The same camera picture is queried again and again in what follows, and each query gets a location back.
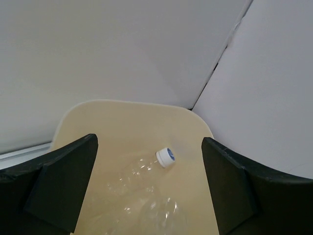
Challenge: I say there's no clear bottle front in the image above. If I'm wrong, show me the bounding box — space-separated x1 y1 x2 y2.
106 195 188 235

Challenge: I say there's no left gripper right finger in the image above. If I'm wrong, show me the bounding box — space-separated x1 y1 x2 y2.
201 137 313 235

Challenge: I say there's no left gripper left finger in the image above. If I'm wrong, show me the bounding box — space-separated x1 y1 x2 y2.
0 134 98 235

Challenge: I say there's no beige plastic bin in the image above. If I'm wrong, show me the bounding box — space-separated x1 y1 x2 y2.
51 100 218 235

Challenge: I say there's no clear bottle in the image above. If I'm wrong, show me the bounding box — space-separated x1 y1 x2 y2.
104 147 176 197
106 195 188 235

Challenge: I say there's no back aluminium rail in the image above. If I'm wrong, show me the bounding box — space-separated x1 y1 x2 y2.
0 142 51 162

